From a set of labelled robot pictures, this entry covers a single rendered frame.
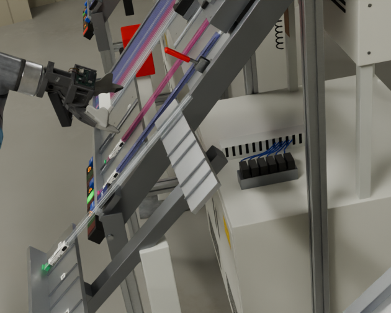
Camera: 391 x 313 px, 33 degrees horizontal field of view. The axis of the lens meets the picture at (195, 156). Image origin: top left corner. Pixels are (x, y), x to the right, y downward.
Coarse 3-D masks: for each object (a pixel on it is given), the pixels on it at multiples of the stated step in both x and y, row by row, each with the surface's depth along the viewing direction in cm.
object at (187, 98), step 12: (180, 108) 132; (168, 120) 133; (156, 132) 134; (132, 168) 136; (120, 180) 137; (108, 192) 138; (96, 204) 139; (84, 216) 141; (72, 240) 142; (48, 264) 143
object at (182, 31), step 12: (180, 24) 177; (192, 24) 169; (180, 36) 172; (192, 36) 165; (204, 36) 158; (228, 36) 145; (180, 48) 168; (192, 48) 160; (216, 48) 148; (192, 84) 150
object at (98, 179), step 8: (96, 128) 196; (96, 136) 192; (96, 144) 188; (96, 152) 183; (96, 160) 180; (96, 168) 176; (96, 176) 172; (96, 184) 169; (96, 192) 166; (96, 200) 163
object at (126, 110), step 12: (132, 84) 190; (132, 96) 184; (120, 108) 189; (132, 108) 179; (120, 120) 182; (132, 120) 175; (108, 132) 188; (120, 132) 179; (132, 132) 170; (108, 144) 183; (132, 144) 166; (144, 144) 159; (108, 156) 178; (120, 156) 170; (132, 156) 162; (108, 168) 174
